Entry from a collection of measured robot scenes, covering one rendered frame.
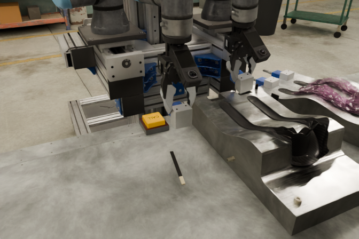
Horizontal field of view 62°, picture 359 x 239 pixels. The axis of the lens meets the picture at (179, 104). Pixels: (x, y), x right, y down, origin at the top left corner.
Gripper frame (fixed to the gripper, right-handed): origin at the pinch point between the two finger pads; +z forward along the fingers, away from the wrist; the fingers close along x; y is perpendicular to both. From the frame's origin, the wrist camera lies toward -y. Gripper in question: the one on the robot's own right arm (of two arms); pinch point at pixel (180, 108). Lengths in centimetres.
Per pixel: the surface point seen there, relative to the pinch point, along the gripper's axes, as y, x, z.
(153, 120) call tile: 14.3, 3.3, 11.3
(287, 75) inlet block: 18, -55, 7
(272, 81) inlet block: 15.6, -45.4, 6.8
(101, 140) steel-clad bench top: 15.8, 20.2, 15.0
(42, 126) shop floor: 171, 48, 96
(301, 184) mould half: -29.2, -17.4, 8.8
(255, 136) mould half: -17.0, -12.6, 1.7
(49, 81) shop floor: 261, 37, 96
